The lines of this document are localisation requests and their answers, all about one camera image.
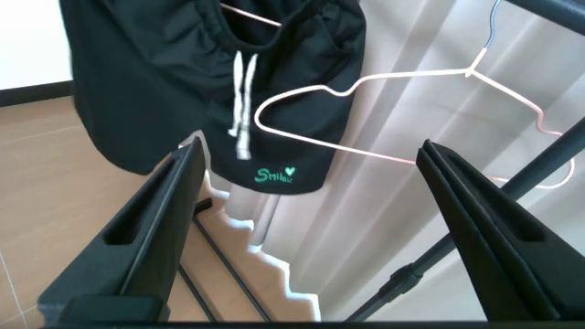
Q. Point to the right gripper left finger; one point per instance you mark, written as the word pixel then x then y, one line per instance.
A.
pixel 137 274

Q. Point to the beige curtain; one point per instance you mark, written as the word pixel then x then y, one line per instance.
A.
pixel 411 114

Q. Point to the black shorts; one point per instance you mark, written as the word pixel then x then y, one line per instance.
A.
pixel 160 91

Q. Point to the pink clothes hanger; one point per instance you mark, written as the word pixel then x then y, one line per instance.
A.
pixel 470 71
pixel 256 17

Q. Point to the black clothes rack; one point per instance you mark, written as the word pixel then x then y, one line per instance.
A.
pixel 407 276

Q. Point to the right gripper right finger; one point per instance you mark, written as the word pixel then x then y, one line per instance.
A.
pixel 525 274

